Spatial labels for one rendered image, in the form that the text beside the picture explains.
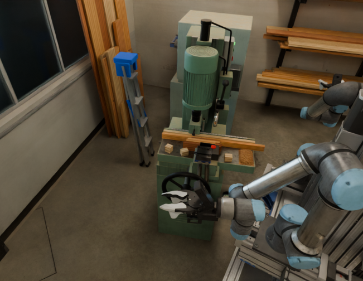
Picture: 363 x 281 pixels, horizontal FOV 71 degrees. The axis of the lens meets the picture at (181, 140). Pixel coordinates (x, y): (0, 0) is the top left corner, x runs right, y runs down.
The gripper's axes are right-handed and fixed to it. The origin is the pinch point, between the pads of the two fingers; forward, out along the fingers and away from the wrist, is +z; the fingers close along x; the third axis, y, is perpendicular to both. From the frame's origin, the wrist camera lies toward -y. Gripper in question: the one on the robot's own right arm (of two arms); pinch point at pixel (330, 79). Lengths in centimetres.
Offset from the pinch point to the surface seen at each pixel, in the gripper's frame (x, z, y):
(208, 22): -75, -42, -49
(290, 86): -6, 134, 69
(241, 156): -54, -61, 24
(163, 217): -110, -71, 87
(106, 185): -182, -37, 100
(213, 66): -71, -58, -32
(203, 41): -78, -43, -39
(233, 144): -59, -51, 23
